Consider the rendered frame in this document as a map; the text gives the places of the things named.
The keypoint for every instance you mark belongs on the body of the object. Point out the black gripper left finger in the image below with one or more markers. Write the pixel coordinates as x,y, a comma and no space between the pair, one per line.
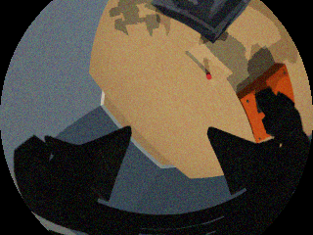
97,162

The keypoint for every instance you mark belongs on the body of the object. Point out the dark red peg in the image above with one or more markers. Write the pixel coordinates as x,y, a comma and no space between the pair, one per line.
208,75

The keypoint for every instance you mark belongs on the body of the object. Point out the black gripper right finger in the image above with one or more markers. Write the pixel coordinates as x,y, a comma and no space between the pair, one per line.
239,158

